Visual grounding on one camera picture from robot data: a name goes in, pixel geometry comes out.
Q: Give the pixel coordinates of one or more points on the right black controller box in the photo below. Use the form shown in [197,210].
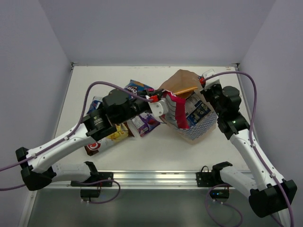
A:
[220,194]

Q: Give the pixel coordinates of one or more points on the aluminium mounting rail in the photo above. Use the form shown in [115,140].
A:
[158,179]

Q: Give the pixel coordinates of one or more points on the orange snack bag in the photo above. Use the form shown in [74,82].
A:
[185,93]

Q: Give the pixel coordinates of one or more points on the blue white cookie bag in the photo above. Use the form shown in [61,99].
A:
[93,108]

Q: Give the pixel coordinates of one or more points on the red KitKat snack bag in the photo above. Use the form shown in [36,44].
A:
[176,114]

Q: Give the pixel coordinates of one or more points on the purple snack packet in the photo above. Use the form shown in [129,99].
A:
[145,123]

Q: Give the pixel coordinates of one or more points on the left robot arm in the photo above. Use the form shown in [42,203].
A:
[40,166]

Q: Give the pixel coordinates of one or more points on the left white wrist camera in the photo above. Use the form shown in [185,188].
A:
[159,108]

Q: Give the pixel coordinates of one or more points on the dark blue snack packet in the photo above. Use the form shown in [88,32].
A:
[195,109]

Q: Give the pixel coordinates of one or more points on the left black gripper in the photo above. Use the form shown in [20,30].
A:
[144,104]

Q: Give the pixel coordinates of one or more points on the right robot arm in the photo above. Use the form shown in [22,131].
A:
[268,191]

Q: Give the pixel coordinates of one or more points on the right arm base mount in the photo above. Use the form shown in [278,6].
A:
[210,178]

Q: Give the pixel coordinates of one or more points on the brown Chips Ahoy bag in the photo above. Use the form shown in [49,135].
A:
[122,133]

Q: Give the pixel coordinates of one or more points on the blue Doritos chip bag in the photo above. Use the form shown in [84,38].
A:
[138,88]

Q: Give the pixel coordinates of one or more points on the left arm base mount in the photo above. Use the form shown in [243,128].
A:
[96,178]

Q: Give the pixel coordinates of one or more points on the left black controller box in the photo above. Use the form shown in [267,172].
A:
[88,194]

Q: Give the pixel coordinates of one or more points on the black controller box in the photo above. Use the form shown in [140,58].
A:
[220,194]
[88,194]

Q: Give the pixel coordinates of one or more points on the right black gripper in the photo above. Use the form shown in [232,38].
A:
[205,93]

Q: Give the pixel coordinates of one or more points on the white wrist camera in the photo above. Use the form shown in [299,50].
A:
[159,108]
[206,81]

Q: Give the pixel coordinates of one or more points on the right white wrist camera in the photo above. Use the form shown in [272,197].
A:
[206,81]

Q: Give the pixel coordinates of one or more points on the checkered paper bag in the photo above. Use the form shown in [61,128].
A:
[181,80]

